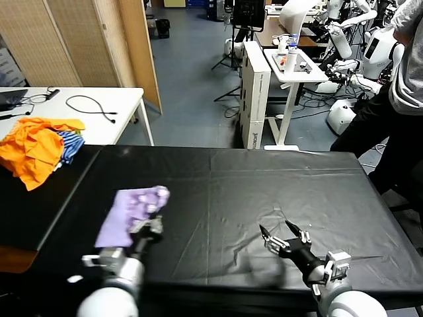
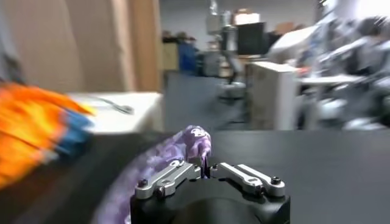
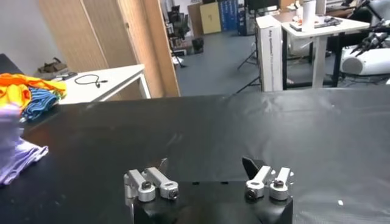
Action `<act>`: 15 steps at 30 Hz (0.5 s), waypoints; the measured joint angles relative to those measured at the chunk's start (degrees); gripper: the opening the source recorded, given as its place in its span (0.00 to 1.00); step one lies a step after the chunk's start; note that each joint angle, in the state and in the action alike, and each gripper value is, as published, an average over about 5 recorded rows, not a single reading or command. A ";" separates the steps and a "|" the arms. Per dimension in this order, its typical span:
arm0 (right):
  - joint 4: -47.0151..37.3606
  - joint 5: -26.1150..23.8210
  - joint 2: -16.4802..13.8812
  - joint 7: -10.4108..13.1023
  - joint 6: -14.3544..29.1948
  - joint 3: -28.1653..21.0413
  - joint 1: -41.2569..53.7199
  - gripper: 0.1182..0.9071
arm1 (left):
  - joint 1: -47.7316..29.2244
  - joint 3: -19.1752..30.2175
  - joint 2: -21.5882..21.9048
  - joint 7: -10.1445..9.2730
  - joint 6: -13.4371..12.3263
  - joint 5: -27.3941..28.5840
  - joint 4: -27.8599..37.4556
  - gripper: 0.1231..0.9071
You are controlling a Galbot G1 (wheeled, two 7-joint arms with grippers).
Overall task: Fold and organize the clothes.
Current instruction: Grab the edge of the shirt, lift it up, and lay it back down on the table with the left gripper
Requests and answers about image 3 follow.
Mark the small white standing desk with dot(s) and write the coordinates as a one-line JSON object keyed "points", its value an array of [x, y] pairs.
{"points": [[320, 32]]}

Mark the grey tray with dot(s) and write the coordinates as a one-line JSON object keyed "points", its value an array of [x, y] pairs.
{"points": [[324, 23]]}

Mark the white table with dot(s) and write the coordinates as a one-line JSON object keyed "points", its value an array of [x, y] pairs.
{"points": [[122, 76]]}

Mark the lavender t-shirt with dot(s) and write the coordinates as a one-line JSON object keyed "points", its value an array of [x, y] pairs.
{"points": [[18, 155]]}

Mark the tall white cardboard box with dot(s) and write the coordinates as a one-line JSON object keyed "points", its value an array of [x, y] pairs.
{"points": [[269, 54]]}

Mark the blue striped garment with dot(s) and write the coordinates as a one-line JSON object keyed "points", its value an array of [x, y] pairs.
{"points": [[39, 102]]}

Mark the blue cabinet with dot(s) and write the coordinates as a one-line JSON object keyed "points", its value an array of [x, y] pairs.
{"points": [[231, 15]]}

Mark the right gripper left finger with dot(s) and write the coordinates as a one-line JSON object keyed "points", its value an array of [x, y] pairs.
{"points": [[143, 182]]}

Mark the black topped side table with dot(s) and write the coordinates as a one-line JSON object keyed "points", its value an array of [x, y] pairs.
{"points": [[55, 118]]}

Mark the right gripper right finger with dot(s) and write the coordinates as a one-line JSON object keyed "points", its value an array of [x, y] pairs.
{"points": [[259, 179]]}

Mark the black waste bin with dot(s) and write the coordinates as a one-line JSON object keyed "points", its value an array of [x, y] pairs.
{"points": [[198, 45]]}

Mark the white tumbler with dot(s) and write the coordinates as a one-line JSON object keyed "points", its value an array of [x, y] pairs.
{"points": [[308, 15]]}

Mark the white robot with black hand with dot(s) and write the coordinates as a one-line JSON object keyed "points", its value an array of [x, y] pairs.
{"points": [[365, 62]]}

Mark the brown bag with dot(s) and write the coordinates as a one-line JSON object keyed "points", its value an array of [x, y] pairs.
{"points": [[50, 67]]}

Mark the yellow cabinet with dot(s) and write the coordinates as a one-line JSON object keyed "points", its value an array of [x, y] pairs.
{"points": [[210, 18]]}

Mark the orange garment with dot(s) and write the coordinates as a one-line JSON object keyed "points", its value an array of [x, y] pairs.
{"points": [[18, 88]]}

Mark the wooden folding screen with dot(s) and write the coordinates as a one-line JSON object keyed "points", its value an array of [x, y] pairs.
{"points": [[122, 30]]}

